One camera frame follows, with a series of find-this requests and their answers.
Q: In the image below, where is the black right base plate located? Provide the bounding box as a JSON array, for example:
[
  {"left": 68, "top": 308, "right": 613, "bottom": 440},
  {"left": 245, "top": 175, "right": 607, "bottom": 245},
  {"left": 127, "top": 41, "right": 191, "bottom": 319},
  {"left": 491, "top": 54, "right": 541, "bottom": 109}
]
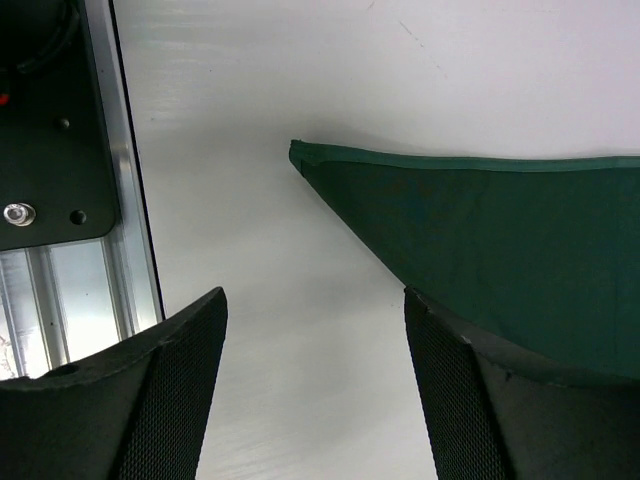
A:
[{"left": 1, "top": 1, "right": 120, "bottom": 251}]

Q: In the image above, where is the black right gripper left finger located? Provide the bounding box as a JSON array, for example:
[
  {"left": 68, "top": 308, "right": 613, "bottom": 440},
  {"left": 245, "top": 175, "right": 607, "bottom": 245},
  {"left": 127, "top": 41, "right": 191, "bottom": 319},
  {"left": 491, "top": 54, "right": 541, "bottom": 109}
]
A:
[{"left": 1, "top": 287, "right": 228, "bottom": 479}]

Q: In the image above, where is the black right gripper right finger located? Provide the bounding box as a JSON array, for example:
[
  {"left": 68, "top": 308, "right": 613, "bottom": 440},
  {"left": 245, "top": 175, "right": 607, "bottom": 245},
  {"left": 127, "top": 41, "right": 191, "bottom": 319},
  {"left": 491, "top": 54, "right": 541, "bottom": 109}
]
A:
[{"left": 404, "top": 287, "right": 639, "bottom": 479}]

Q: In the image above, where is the aluminium front rail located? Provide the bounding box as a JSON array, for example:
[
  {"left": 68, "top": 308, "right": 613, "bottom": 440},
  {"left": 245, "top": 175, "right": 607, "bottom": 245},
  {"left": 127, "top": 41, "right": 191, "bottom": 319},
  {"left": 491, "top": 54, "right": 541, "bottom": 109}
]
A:
[{"left": 1, "top": 1, "right": 163, "bottom": 380}]

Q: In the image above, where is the dark green cloth napkin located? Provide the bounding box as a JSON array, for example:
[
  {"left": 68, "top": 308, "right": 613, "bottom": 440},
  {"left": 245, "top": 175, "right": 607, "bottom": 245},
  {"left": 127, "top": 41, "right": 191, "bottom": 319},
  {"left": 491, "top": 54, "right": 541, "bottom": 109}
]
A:
[{"left": 289, "top": 140, "right": 639, "bottom": 379}]

